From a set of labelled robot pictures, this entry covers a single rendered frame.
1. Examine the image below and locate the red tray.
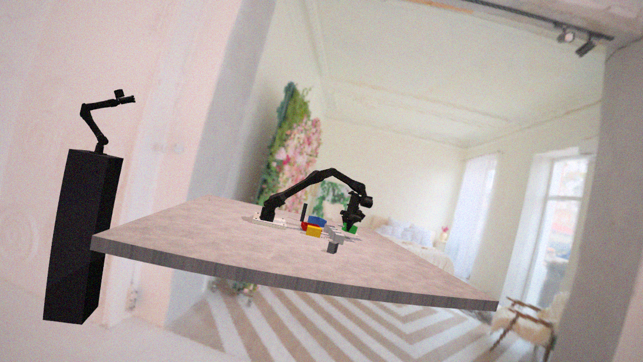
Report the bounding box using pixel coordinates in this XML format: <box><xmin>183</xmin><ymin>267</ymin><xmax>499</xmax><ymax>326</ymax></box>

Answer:
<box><xmin>301</xmin><ymin>222</ymin><xmax>320</xmax><ymax>231</ymax></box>

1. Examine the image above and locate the yellow block with grey metal pin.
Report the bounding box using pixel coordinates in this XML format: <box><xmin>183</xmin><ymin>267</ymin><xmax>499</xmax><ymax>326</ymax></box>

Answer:
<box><xmin>306</xmin><ymin>225</ymin><xmax>328</xmax><ymax>237</ymax></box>

